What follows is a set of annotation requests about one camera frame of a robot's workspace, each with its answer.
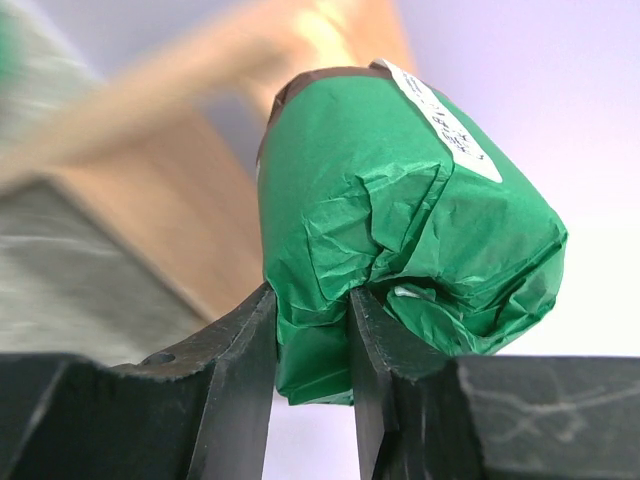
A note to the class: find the green paper towel roll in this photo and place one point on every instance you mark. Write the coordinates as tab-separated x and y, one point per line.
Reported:
368	177

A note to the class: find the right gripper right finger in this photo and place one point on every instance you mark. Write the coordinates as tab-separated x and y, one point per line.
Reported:
423	415

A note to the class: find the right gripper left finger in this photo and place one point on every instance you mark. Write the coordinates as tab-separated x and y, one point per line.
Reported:
198	409

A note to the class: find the wooden two-tier shelf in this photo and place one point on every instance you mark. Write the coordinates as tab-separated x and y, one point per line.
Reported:
152	170

